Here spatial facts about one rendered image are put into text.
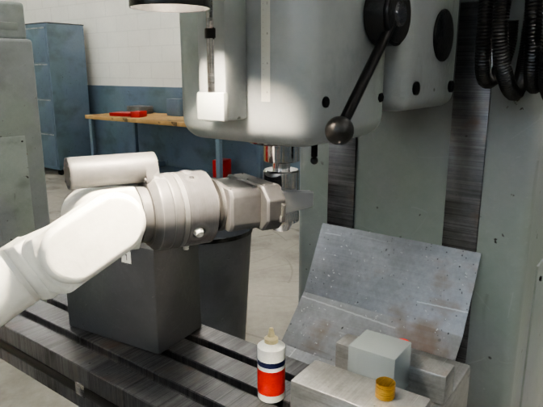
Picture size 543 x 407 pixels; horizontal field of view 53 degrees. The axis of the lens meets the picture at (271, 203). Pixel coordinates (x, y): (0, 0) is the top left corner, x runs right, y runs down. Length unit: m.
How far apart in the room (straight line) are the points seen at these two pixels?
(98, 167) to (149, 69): 6.73
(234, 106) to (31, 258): 0.25
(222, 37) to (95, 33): 7.60
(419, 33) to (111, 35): 7.24
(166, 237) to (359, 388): 0.28
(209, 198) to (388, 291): 0.52
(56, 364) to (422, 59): 0.76
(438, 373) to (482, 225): 0.36
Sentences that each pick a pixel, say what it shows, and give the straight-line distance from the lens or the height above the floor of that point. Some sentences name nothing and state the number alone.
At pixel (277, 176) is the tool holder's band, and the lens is 0.68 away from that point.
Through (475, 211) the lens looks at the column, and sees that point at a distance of 0.99.
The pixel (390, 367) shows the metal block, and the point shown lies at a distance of 0.67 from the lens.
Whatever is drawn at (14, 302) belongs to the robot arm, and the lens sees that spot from 0.59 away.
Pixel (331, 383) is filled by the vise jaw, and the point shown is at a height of 1.04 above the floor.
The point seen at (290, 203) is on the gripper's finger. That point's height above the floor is 1.23.
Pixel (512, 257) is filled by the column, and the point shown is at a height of 1.09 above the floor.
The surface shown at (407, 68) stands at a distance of 0.73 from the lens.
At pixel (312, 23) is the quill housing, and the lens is 0.58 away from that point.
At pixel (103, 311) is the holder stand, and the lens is 1.02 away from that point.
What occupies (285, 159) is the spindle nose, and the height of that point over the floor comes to 1.29.
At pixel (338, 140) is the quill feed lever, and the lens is 0.56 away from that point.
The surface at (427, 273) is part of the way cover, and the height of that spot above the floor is 1.04.
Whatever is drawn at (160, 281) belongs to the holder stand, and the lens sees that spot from 0.92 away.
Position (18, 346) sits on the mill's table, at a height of 0.90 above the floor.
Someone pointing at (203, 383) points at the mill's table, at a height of 0.93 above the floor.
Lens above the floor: 1.39
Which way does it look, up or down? 14 degrees down
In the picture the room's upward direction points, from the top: straight up
